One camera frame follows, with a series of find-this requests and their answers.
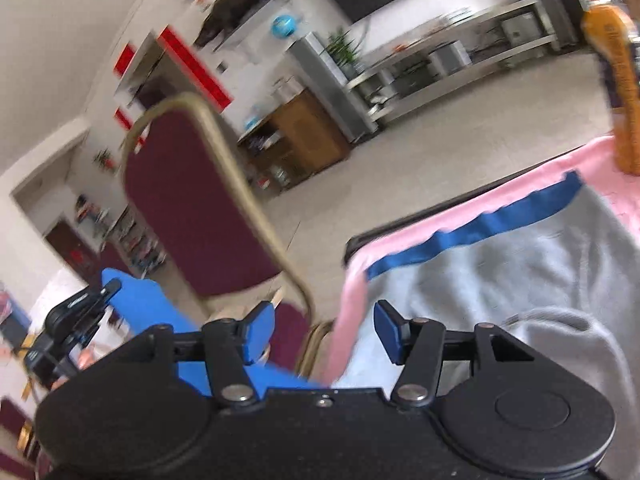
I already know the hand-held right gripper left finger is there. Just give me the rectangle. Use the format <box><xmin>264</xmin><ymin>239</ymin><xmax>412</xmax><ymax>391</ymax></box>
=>
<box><xmin>127</xmin><ymin>302</ymin><xmax>277</xmax><ymax>408</ymax></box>

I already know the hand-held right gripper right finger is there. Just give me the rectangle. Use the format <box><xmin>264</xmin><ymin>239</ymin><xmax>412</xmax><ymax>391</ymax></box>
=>
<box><xmin>372</xmin><ymin>300</ymin><xmax>551</xmax><ymax>408</ymax></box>

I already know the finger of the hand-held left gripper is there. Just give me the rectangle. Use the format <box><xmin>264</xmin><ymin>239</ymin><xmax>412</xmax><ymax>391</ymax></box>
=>
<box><xmin>90</xmin><ymin>279</ymin><xmax>123</xmax><ymax>308</ymax></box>

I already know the grey garment with blue band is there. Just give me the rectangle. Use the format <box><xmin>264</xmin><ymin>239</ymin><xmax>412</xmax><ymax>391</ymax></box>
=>
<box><xmin>330</xmin><ymin>170</ymin><xmax>640</xmax><ymax>480</ymax></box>

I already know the dark red door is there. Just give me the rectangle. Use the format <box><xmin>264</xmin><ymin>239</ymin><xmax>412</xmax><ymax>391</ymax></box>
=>
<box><xmin>44</xmin><ymin>220</ymin><xmax>103</xmax><ymax>283</ymax></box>

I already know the shoe rack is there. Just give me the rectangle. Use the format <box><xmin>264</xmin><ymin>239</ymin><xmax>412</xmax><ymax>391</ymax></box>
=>
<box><xmin>74</xmin><ymin>194</ymin><xmax>168</xmax><ymax>278</ymax></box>

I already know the maroon padded chair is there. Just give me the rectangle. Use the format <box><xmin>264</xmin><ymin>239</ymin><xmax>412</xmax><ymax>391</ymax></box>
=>
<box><xmin>120</xmin><ymin>92</ymin><xmax>336</xmax><ymax>378</ymax></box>

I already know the pink printed blanket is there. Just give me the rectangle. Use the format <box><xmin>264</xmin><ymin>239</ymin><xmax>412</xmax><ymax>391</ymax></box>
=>
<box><xmin>322</xmin><ymin>135</ymin><xmax>640</xmax><ymax>386</ymax></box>

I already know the wooden cabinet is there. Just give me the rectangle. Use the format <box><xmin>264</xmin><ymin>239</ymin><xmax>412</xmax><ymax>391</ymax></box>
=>
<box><xmin>236</xmin><ymin>89</ymin><xmax>352</xmax><ymax>192</ymax></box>

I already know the white cabinet with red panels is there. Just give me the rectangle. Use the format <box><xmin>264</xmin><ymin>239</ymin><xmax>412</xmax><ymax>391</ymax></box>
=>
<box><xmin>112</xmin><ymin>0</ymin><xmax>301</xmax><ymax>133</ymax></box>

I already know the tall grey speaker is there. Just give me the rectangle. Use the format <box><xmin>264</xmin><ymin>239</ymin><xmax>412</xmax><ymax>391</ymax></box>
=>
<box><xmin>286</xmin><ymin>31</ymin><xmax>367</xmax><ymax>145</ymax></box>

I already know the grey media stand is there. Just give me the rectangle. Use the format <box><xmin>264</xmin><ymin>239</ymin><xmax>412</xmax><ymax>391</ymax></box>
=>
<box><xmin>344</xmin><ymin>0</ymin><xmax>560</xmax><ymax>123</ymax></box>

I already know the green potted plant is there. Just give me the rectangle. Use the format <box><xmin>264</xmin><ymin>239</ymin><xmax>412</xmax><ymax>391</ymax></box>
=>
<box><xmin>324</xmin><ymin>26</ymin><xmax>365</xmax><ymax>80</ymax></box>

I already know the blue ball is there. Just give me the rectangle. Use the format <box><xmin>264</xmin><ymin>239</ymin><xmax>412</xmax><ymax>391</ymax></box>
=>
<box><xmin>270</xmin><ymin>14</ymin><xmax>297</xmax><ymax>39</ymax></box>

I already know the dark brown bundle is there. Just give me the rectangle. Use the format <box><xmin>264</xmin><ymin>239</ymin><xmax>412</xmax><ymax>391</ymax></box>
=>
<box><xmin>192</xmin><ymin>0</ymin><xmax>282</xmax><ymax>51</ymax></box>

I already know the black floor speaker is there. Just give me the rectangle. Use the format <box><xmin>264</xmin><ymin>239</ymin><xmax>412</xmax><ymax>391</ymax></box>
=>
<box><xmin>550</xmin><ymin>0</ymin><xmax>628</xmax><ymax>52</ymax></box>

